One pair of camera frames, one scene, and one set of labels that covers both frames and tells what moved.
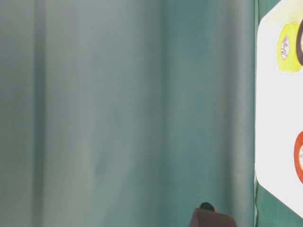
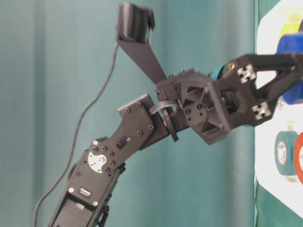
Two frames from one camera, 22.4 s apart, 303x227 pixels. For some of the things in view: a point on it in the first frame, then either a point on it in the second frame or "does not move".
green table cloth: x=130 y=113 does not move
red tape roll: x=298 y=170 does not move
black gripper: x=207 y=216 → x=134 y=24
